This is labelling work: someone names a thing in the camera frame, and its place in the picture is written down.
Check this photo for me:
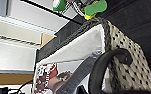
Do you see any black wrapped item white label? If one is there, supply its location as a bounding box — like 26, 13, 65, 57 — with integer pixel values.
55, 56, 102, 94

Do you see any red white printed packet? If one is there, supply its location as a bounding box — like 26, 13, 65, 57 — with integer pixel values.
33, 61, 74, 94

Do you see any yellow green toy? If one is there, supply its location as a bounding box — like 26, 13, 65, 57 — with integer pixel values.
83, 0, 109, 20

